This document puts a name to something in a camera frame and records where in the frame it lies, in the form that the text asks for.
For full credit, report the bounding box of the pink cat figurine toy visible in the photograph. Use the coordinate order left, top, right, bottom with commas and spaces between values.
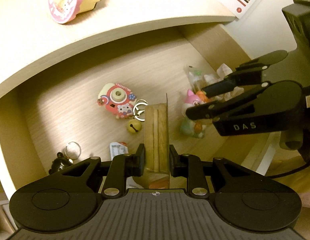
180, 89, 211, 139

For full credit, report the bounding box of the red toy camera keychain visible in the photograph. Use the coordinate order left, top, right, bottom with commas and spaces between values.
97, 83, 137, 119

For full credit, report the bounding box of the clear plastic wrapper pile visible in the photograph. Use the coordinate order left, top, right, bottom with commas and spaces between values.
204, 63, 244, 101

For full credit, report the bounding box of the black small figurine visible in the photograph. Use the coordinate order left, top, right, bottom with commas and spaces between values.
48, 152, 74, 174

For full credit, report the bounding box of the green label sachet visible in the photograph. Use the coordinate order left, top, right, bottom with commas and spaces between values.
184, 66, 207, 93

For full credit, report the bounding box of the white sauce packet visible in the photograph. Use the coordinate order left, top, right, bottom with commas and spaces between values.
109, 142, 129, 160

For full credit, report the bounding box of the wooden desk drawer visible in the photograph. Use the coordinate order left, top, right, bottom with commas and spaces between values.
0, 24, 278, 197

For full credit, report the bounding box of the gold bell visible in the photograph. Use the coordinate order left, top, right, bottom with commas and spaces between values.
126, 119, 142, 133

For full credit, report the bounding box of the white ball keychain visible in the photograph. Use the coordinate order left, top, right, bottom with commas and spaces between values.
64, 141, 81, 160

